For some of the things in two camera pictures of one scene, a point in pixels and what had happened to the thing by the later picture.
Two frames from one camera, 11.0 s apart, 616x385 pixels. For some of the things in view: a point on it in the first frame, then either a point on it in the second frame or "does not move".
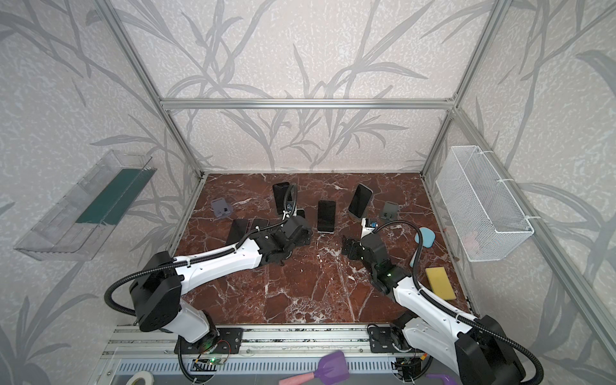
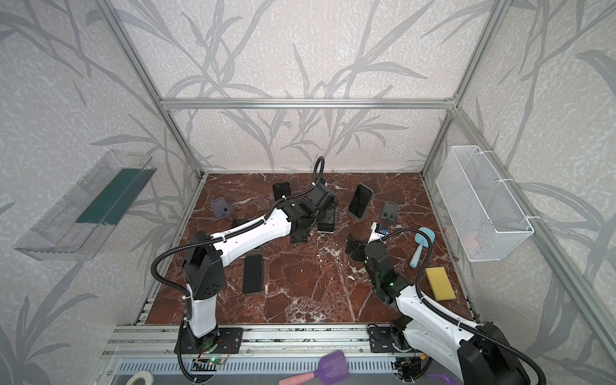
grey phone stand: x=221 y=208 does not move
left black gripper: x=298 y=228 to x=325 y=212
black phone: x=326 y=211 does not move
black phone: x=360 y=200 does not move
